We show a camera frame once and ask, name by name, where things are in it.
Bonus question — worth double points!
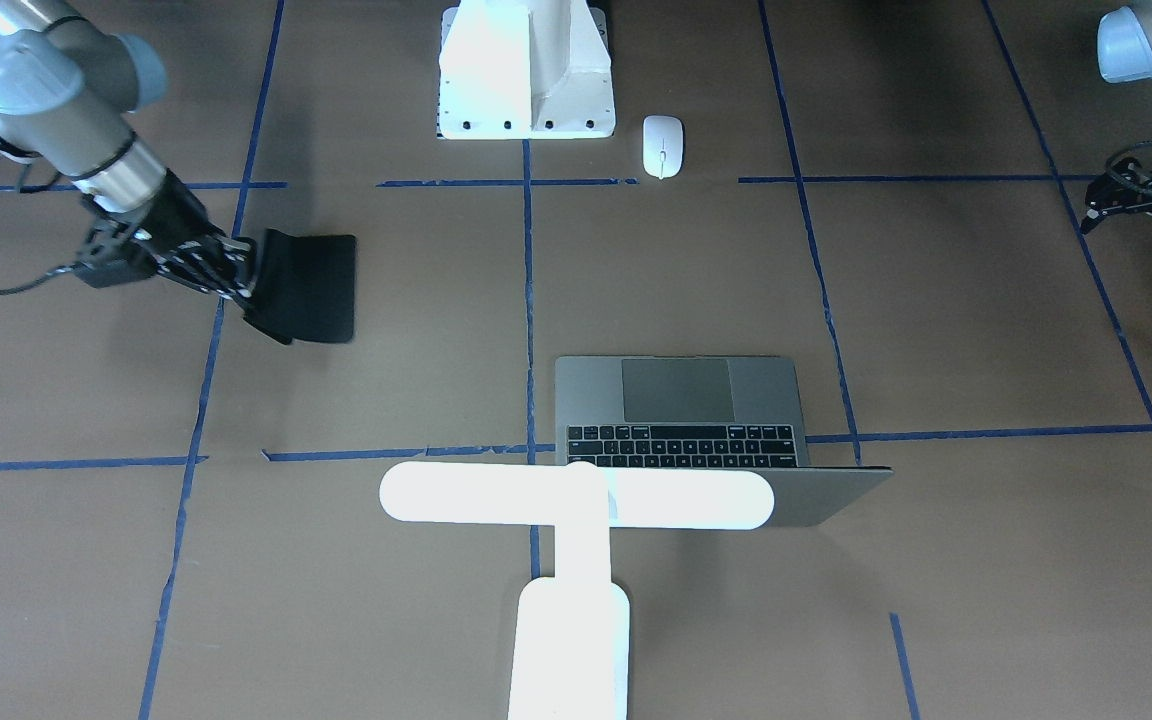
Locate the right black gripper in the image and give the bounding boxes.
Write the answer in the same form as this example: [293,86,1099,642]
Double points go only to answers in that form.
[136,170,259,301]

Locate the black mouse pad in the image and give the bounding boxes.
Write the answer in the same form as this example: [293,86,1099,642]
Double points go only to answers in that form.
[243,229,357,344]

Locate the grey laptop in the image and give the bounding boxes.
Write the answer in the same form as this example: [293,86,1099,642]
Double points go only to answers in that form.
[556,356,892,528]

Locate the white computer mouse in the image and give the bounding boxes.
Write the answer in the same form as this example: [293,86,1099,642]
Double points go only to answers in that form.
[641,114,685,181]

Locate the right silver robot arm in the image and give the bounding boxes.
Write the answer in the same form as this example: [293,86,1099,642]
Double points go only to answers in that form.
[0,1,260,304]

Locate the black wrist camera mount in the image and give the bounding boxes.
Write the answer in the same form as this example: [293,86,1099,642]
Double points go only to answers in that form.
[70,219,157,290]

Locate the white camera pillar base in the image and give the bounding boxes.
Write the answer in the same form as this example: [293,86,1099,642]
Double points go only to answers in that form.
[435,1,617,141]

